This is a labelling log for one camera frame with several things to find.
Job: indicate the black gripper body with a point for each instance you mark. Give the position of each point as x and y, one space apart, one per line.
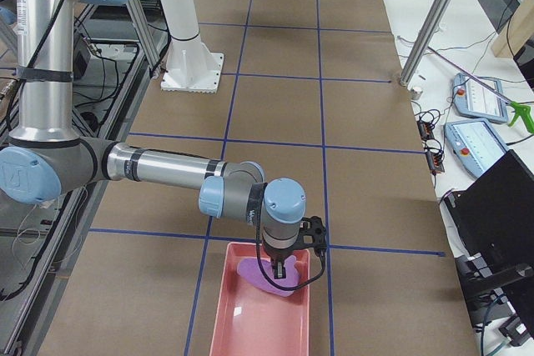
278 257

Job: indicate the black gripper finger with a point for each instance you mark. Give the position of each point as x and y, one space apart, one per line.
278 270

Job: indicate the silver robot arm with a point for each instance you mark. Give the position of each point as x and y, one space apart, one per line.
46 157

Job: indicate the pink plastic tray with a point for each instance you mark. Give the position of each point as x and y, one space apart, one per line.
250 321

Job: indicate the orange connector module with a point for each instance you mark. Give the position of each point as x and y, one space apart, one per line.
434 162
425 130

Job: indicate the small silver weight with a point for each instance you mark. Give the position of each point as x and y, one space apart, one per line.
416 93

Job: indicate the black monitor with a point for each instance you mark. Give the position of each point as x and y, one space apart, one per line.
494 218

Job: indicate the near teach pendant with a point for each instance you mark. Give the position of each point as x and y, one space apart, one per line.
476 144

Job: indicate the teach pendant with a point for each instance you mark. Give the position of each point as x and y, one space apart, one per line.
473 100
476 144

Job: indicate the far teach pendant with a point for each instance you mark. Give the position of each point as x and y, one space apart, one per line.
473 100

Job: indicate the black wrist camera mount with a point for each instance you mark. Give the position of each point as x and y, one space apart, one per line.
312 235

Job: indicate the white pedestal column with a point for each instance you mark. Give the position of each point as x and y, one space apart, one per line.
190 66

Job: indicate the green handled grabber tool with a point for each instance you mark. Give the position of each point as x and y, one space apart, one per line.
522 111

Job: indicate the aluminium frame post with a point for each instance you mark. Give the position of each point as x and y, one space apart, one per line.
431 23

